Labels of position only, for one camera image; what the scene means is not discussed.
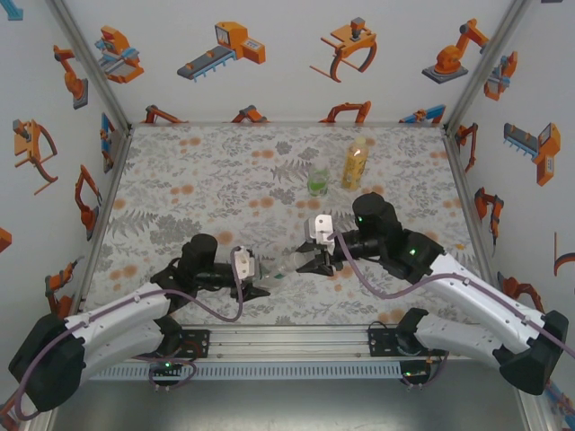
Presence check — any clear water bottle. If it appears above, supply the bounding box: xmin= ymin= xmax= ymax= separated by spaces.
xmin=255 ymin=250 xmax=314 ymax=291

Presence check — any green label soda bottle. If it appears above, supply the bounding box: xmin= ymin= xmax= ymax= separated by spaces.
xmin=306 ymin=162 xmax=332 ymax=198

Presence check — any orange juice bottle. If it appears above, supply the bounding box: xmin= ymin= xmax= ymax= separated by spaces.
xmin=340 ymin=136 xmax=370 ymax=192

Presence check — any floral patterned tablecloth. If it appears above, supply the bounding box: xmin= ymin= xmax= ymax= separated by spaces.
xmin=87 ymin=124 xmax=495 ymax=327

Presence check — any small circuit board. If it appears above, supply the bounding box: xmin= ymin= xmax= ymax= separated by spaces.
xmin=150 ymin=358 xmax=183 ymax=376
xmin=401 ymin=365 xmax=432 ymax=382

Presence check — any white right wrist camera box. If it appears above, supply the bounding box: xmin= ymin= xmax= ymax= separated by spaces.
xmin=303 ymin=214 xmax=336 ymax=246

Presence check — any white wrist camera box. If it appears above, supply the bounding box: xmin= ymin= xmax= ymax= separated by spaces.
xmin=232 ymin=245 xmax=261 ymax=282
xmin=303 ymin=214 xmax=336 ymax=246

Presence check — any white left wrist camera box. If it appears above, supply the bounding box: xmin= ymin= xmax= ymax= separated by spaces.
xmin=232 ymin=245 xmax=261 ymax=282

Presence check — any grooved aluminium table rail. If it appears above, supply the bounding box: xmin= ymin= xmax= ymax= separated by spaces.
xmin=89 ymin=323 xmax=504 ymax=364

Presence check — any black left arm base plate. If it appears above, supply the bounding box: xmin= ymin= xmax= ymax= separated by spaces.
xmin=177 ymin=330 xmax=211 ymax=359

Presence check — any slotted grey cable duct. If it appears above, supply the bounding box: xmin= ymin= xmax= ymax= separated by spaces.
xmin=87 ymin=361 xmax=403 ymax=381

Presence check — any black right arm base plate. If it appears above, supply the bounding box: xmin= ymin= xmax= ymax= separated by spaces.
xmin=367 ymin=321 xmax=408 ymax=358

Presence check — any aluminium side rail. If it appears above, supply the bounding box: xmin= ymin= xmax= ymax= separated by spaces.
xmin=74 ymin=128 xmax=134 ymax=324
xmin=439 ymin=125 xmax=516 ymax=324

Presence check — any aluminium corner post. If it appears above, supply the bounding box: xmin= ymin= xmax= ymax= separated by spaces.
xmin=47 ymin=0 xmax=134 ymax=136
xmin=442 ymin=0 xmax=534 ymax=136

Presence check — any aluminium frame leg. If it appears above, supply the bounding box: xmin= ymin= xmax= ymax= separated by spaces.
xmin=516 ymin=390 xmax=556 ymax=431
xmin=29 ymin=403 xmax=62 ymax=431

